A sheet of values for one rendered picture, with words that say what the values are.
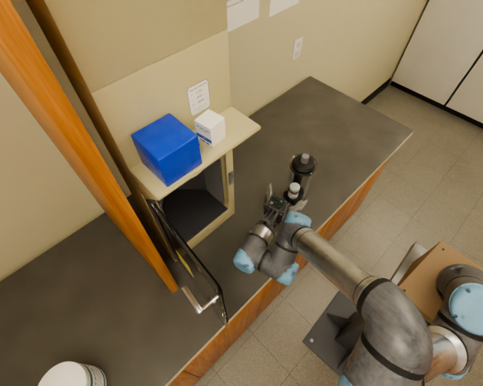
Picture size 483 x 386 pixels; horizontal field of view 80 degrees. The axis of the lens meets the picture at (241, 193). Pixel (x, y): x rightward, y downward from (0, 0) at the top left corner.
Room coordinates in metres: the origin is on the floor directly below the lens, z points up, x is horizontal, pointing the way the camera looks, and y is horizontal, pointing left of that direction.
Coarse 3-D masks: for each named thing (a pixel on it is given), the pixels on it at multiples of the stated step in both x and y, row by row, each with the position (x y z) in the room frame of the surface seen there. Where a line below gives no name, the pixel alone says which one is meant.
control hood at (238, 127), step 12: (228, 108) 0.63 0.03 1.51; (228, 120) 0.58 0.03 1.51; (240, 120) 0.58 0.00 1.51; (228, 132) 0.54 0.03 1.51; (240, 132) 0.54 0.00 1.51; (252, 132) 0.54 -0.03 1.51; (204, 144) 0.50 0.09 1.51; (228, 144) 0.50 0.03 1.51; (204, 156) 0.46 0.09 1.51; (216, 156) 0.46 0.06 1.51; (132, 168) 0.42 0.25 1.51; (144, 168) 0.42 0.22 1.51; (204, 168) 0.43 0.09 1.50; (144, 180) 0.39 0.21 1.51; (156, 180) 0.39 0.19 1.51; (180, 180) 0.39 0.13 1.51; (144, 192) 0.39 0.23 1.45; (156, 192) 0.35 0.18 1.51; (168, 192) 0.36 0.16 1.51
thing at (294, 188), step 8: (288, 176) 0.73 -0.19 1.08; (296, 176) 0.69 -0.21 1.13; (304, 176) 0.68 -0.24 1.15; (288, 184) 0.72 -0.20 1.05; (296, 184) 0.69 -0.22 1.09; (304, 184) 0.69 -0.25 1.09; (288, 192) 0.71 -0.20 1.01; (296, 192) 0.69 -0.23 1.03; (304, 192) 0.69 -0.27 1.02; (296, 200) 0.69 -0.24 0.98
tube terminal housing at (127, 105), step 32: (224, 32) 0.64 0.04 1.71; (160, 64) 0.52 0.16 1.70; (192, 64) 0.57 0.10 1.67; (224, 64) 0.63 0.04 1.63; (96, 96) 0.43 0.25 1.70; (128, 96) 0.46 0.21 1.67; (160, 96) 0.51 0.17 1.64; (224, 96) 0.63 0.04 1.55; (96, 128) 0.49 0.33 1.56; (128, 128) 0.45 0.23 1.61; (192, 128) 0.55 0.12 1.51; (128, 160) 0.43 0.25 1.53; (224, 160) 0.65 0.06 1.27; (224, 192) 0.64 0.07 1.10
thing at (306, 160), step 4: (296, 156) 0.76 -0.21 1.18; (300, 156) 0.76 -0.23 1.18; (304, 156) 0.73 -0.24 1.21; (308, 156) 0.73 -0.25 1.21; (292, 160) 0.75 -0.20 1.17; (296, 160) 0.74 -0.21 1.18; (300, 160) 0.74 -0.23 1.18; (304, 160) 0.72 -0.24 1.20; (308, 160) 0.74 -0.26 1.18; (312, 160) 0.74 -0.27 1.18; (292, 164) 0.73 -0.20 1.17; (296, 164) 0.72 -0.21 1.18; (300, 164) 0.72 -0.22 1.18; (304, 164) 0.72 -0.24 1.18; (308, 164) 0.72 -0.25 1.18; (312, 164) 0.72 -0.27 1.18; (296, 168) 0.70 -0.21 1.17; (300, 168) 0.70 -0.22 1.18; (304, 168) 0.69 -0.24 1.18; (308, 168) 0.70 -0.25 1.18; (312, 168) 0.70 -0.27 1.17; (304, 172) 0.69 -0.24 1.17
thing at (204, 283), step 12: (156, 216) 0.40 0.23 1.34; (168, 228) 0.34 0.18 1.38; (180, 240) 0.30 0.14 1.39; (180, 252) 0.32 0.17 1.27; (180, 264) 0.39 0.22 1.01; (192, 264) 0.26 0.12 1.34; (192, 276) 0.30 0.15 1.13; (204, 276) 0.22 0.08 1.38; (204, 288) 0.24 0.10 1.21; (216, 288) 0.19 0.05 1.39; (216, 300) 0.19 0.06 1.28; (216, 312) 0.21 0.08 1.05
